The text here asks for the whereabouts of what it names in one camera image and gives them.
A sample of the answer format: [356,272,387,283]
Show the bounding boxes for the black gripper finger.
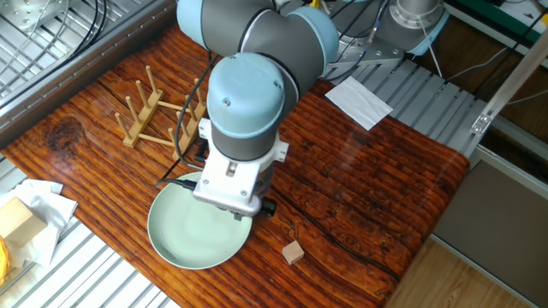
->
[259,197,278,218]

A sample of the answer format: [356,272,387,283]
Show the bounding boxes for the pale green round plate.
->
[146,170,253,270]

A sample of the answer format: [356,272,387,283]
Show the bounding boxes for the wooden peg dish rack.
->
[114,64,209,162]

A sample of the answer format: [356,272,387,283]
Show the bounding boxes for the small wooden cube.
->
[281,240,306,266]

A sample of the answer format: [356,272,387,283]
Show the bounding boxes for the wood grain table mat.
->
[2,23,471,308]

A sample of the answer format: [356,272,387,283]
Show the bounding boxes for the white paper sheet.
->
[325,75,394,132]

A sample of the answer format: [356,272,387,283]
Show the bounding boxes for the crumpled white cloth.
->
[0,178,80,269]

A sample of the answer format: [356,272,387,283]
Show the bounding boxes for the grey board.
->
[431,160,548,308]

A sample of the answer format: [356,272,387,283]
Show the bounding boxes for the large wooden block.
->
[0,196,48,248]

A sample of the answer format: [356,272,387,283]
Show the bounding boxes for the yellow object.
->
[0,236,10,286]

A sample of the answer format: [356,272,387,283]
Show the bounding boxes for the silver screwed metal plate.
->
[0,0,69,33]

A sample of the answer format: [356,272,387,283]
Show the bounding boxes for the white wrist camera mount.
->
[192,118,290,219]

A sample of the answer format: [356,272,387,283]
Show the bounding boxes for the black thick plug cable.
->
[193,139,211,166]

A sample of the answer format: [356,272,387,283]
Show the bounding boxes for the black usb cable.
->
[155,140,206,193]

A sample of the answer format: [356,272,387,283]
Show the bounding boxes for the black metal plug cable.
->
[175,51,222,172]

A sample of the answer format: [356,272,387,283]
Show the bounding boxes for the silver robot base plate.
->
[319,25,406,82]

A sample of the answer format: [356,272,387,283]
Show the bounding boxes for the aluminium frame post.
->
[469,30,548,136]

